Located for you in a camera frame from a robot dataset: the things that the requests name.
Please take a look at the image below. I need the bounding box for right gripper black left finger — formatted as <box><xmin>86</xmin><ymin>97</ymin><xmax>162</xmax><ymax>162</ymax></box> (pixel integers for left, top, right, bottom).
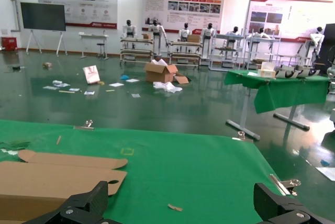
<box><xmin>23</xmin><ymin>181</ymin><xmax>116</xmax><ymax>224</ymax></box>

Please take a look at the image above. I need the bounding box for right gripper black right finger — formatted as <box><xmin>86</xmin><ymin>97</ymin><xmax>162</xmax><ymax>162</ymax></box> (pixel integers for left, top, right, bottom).
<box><xmin>253</xmin><ymin>182</ymin><xmax>330</xmax><ymax>224</ymax></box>

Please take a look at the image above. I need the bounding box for brown cardboard mailer box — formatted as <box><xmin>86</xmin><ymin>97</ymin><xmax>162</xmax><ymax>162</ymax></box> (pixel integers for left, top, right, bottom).
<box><xmin>0</xmin><ymin>150</ymin><xmax>129</xmax><ymax>222</ymax></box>

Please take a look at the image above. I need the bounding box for white carton box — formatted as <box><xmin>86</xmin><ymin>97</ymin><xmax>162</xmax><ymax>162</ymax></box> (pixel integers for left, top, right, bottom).
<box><xmin>257</xmin><ymin>61</ymin><xmax>277</xmax><ymax>79</ymax></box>

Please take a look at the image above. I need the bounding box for large open cardboard box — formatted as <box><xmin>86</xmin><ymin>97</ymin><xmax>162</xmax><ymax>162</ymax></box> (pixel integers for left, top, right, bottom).
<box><xmin>143</xmin><ymin>61</ymin><xmax>179</xmax><ymax>83</ymax></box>

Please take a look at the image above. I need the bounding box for silver binder clip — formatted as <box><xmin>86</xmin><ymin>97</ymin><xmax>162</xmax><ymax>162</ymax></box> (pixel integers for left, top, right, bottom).
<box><xmin>73</xmin><ymin>119</ymin><xmax>95</xmax><ymax>131</ymax></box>
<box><xmin>232</xmin><ymin>130</ymin><xmax>254</xmax><ymax>143</ymax></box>
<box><xmin>269</xmin><ymin>173</ymin><xmax>302</xmax><ymax>197</ymax></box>

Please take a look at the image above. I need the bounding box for large white floor sheet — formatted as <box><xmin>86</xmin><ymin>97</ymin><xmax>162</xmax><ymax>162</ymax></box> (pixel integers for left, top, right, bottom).
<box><xmin>316</xmin><ymin>166</ymin><xmax>335</xmax><ymax>182</ymax></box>

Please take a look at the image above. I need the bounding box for green tablecloth draped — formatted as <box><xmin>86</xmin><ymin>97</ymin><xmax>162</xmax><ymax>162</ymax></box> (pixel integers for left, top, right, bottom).
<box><xmin>224</xmin><ymin>69</ymin><xmax>331</xmax><ymax>114</ymax></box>

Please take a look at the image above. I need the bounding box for clear plastic bag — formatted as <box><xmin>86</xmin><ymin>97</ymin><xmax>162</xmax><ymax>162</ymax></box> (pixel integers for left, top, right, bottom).
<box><xmin>52</xmin><ymin>80</ymin><xmax>71</xmax><ymax>88</ymax></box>

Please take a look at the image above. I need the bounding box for pink white paper bag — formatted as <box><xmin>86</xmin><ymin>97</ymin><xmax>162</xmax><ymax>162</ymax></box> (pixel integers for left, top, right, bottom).
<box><xmin>82</xmin><ymin>65</ymin><xmax>101</xmax><ymax>85</ymax></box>

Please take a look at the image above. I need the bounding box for white plastic wrap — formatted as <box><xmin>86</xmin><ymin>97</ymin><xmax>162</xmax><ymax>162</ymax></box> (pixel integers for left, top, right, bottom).
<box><xmin>152</xmin><ymin>81</ymin><xmax>183</xmax><ymax>94</ymax></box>

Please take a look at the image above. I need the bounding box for grey white machine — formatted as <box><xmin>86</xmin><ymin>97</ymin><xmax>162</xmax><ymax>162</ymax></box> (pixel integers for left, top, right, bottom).
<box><xmin>326</xmin><ymin>61</ymin><xmax>335</xmax><ymax>128</ymax></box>

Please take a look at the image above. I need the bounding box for white packing material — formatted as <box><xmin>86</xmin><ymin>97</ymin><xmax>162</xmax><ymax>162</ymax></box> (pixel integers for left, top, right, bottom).
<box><xmin>151</xmin><ymin>55</ymin><xmax>169</xmax><ymax>66</ymax></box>

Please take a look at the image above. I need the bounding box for black stool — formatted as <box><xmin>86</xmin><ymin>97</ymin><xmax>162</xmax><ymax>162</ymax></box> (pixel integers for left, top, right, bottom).
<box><xmin>96</xmin><ymin>42</ymin><xmax>107</xmax><ymax>59</ymax></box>

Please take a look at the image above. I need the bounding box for grey metal shelving unit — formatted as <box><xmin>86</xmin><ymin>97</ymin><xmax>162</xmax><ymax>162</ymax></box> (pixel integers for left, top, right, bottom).
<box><xmin>244</xmin><ymin>29</ymin><xmax>282</xmax><ymax>70</ymax></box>
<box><xmin>208</xmin><ymin>28</ymin><xmax>245</xmax><ymax>72</ymax></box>

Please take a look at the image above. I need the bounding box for white desk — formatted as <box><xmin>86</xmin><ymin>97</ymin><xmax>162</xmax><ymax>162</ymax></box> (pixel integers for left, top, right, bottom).
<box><xmin>79</xmin><ymin>31</ymin><xmax>109</xmax><ymax>59</ymax></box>

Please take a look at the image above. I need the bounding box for white humanoid robot black head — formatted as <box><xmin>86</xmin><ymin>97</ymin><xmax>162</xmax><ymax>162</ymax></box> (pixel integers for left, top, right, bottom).
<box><xmin>310</xmin><ymin>26</ymin><xmax>325</xmax><ymax>60</ymax></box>
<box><xmin>248</xmin><ymin>27</ymin><xmax>272</xmax><ymax>40</ymax></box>
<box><xmin>200</xmin><ymin>23</ymin><xmax>217</xmax><ymax>60</ymax></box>
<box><xmin>177</xmin><ymin>23</ymin><xmax>192</xmax><ymax>52</ymax></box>
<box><xmin>148</xmin><ymin>19</ymin><xmax>170</xmax><ymax>56</ymax></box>
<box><xmin>225</xmin><ymin>26</ymin><xmax>243</xmax><ymax>49</ymax></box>
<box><xmin>122</xmin><ymin>19</ymin><xmax>137</xmax><ymax>39</ymax></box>

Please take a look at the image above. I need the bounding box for black standing panel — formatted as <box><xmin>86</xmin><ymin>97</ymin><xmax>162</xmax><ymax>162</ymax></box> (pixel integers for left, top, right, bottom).
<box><xmin>317</xmin><ymin>23</ymin><xmax>335</xmax><ymax>65</ymax></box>

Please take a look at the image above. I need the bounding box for red floor cabinet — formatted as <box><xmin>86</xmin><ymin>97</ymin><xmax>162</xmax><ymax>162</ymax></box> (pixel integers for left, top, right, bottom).
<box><xmin>1</xmin><ymin>37</ymin><xmax>18</xmax><ymax>51</ymax></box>

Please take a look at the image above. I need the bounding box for black display on stand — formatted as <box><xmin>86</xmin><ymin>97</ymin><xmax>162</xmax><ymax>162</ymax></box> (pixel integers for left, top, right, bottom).
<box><xmin>20</xmin><ymin>2</ymin><xmax>68</xmax><ymax>57</ymax></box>

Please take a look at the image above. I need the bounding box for grey table frame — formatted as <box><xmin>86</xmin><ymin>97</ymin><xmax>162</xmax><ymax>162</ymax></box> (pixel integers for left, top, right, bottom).
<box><xmin>226</xmin><ymin>87</ymin><xmax>311</xmax><ymax>141</ymax></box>

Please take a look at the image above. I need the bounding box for tube frame work rack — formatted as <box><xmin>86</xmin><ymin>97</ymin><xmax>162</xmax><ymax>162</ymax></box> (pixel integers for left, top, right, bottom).
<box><xmin>120</xmin><ymin>36</ymin><xmax>154</xmax><ymax>65</ymax></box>
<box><xmin>169</xmin><ymin>40</ymin><xmax>203</xmax><ymax>68</ymax></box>

